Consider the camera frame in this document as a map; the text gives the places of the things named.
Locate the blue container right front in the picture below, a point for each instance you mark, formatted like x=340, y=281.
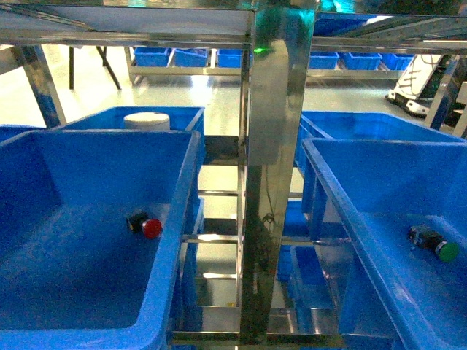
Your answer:
x=379, y=190

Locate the blue container left rear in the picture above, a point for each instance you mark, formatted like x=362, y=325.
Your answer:
x=181, y=118

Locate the blue container left front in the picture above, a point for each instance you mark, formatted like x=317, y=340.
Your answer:
x=73, y=276

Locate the white cylindrical jar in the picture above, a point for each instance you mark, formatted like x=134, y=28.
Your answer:
x=147, y=121

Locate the stainless steel shelf post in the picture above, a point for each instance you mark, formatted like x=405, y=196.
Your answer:
x=283, y=39

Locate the red mushroom push button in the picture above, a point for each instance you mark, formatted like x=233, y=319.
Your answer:
x=140, y=222

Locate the blue container right rear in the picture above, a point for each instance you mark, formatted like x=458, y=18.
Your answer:
x=362, y=125

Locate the blue container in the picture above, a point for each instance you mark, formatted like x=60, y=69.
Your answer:
x=181, y=118
x=362, y=125
x=379, y=190
x=73, y=276

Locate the green mushroom push button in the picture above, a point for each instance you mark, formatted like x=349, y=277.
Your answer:
x=424, y=237

